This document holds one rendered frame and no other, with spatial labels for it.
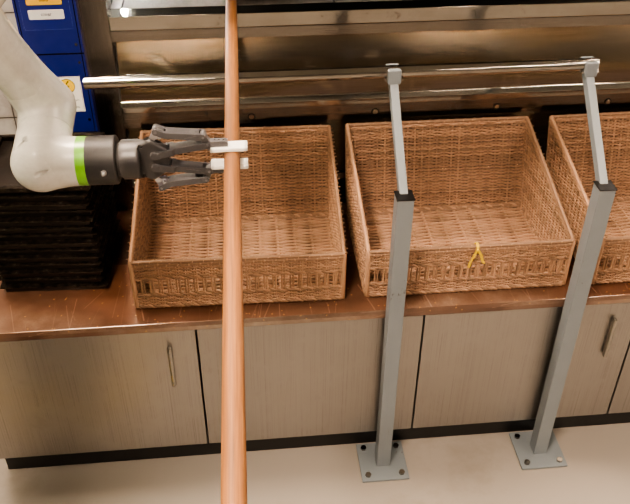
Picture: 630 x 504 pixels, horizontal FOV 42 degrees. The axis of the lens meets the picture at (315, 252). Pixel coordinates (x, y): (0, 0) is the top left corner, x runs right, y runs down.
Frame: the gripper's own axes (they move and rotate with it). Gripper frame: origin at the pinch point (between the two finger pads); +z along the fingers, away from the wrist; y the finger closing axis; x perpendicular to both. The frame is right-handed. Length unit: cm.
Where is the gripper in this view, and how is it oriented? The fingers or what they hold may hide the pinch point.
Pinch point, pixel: (229, 155)
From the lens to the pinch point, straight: 155.2
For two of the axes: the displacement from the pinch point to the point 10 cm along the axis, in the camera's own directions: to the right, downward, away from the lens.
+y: -0.1, 8.0, 6.0
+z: 10.0, -0.5, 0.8
